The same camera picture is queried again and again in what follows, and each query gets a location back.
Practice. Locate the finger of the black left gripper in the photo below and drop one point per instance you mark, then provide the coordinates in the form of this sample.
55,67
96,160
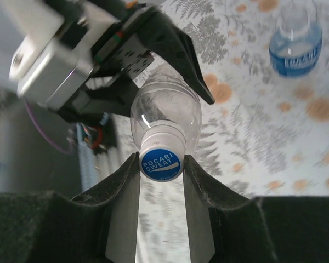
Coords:
104,98
175,49

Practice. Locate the clear unlabelled plastic bottle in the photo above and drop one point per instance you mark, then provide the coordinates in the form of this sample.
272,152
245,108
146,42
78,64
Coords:
167,109

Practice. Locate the white blue-top bottle cap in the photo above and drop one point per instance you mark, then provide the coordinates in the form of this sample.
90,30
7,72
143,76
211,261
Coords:
161,167

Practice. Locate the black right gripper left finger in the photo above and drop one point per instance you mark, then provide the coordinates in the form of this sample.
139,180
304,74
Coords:
71,233

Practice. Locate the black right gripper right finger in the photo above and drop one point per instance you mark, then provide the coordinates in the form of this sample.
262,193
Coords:
263,233

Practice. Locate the floral fern pattern tablecloth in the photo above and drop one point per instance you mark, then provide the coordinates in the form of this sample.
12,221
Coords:
263,137

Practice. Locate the grey metal panel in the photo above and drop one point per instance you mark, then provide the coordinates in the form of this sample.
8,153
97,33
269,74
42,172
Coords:
30,164

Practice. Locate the blue label plastic bottle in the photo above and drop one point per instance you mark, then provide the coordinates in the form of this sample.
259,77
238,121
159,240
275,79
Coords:
296,54

